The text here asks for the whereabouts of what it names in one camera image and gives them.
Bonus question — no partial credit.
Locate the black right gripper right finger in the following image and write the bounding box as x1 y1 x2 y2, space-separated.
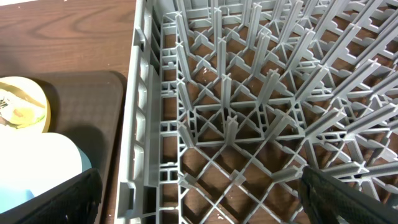
298 166 397 223

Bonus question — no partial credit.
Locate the brown serving tray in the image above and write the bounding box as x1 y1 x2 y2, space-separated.
18 70 125 224

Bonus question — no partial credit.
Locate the yellow plate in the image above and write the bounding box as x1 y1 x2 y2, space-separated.
1 76 51 135

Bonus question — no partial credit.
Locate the light blue bowl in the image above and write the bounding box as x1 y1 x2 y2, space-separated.
1 133 92 213

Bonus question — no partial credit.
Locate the green snack wrapper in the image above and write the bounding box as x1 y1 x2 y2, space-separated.
1 89 47 129

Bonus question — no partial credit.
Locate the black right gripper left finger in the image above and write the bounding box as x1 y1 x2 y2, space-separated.
1 168 103 224

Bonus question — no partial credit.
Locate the grey plastic dishwasher rack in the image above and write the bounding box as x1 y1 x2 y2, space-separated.
114 0 397 223

